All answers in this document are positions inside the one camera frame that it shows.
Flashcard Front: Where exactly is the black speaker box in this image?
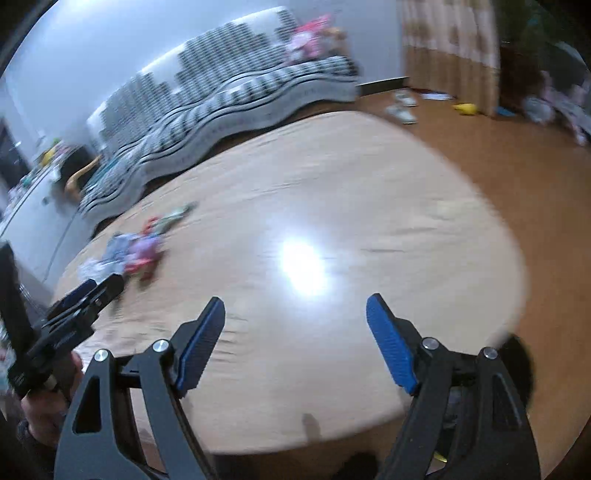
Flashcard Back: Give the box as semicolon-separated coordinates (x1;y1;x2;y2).
53;143;93;195

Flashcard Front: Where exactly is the black white striped sofa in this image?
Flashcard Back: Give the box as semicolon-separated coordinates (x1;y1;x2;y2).
78;7;361;232

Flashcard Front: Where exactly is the person's left hand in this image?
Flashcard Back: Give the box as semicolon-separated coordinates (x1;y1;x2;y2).
21;351;84;437

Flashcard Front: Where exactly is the cluster of small figurines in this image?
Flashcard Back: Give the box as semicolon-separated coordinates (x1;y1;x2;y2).
7;138;75;204

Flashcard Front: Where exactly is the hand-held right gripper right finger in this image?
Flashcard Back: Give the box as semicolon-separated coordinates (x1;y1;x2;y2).
366;293;541;480

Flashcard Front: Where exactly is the pink cartoon cushion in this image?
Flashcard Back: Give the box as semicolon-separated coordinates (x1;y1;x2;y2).
286;14;347;63

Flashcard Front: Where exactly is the beige patterned curtain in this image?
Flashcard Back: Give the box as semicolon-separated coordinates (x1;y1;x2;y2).
399;0;502;116

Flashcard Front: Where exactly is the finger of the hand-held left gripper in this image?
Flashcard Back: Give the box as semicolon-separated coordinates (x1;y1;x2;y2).
55;273;125;324
50;278;99;311

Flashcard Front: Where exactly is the thin green wrapper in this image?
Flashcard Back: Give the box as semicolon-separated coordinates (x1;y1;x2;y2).
154;202;199;232

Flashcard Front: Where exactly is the person's left forearm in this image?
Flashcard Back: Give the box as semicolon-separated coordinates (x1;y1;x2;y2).
0;415;61;480

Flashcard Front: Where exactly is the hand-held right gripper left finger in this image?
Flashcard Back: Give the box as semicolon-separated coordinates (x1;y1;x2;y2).
54;296;227;480

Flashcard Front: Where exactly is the grey plastic bag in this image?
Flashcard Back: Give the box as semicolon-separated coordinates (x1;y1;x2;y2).
104;233;139;264

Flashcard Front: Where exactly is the white cabinet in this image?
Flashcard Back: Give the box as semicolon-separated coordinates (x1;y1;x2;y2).
0;171;93;296

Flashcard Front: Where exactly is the wooden sofa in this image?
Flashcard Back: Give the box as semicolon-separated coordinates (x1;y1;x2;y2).
65;154;102;201

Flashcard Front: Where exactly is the grey stuffed toy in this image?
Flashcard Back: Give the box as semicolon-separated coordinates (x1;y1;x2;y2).
524;95;555;123

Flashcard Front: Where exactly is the dark framed window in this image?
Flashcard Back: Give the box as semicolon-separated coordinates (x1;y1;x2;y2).
0;117;33;185

